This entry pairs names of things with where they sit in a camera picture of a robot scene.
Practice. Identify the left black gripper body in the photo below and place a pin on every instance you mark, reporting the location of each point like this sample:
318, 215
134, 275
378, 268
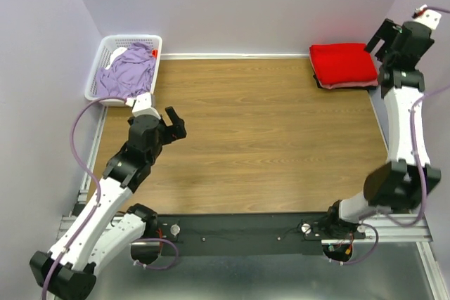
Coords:
166, 134

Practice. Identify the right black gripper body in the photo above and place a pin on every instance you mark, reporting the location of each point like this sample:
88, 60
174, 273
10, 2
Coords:
384, 53

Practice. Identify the red t shirt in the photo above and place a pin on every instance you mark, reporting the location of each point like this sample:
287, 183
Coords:
346, 61

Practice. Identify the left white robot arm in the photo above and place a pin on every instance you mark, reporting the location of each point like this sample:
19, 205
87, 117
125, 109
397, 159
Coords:
69, 269

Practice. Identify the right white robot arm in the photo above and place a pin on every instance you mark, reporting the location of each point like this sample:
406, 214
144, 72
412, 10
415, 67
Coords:
399, 188

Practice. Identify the purple t shirt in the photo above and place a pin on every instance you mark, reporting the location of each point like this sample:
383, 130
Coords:
130, 75

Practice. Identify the folded pink t shirt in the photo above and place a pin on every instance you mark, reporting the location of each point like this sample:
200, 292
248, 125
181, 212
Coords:
349, 85

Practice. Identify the small red item in basket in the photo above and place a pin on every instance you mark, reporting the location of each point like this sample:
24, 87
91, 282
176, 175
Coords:
154, 52

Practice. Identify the white plastic laundry basket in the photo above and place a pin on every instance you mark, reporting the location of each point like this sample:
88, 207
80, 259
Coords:
107, 45

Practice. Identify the white garment in basket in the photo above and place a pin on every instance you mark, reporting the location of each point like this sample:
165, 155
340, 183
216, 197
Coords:
114, 55

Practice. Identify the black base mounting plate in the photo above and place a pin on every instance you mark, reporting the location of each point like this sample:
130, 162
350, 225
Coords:
186, 235

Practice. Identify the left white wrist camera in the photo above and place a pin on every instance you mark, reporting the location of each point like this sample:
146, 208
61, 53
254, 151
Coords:
142, 105

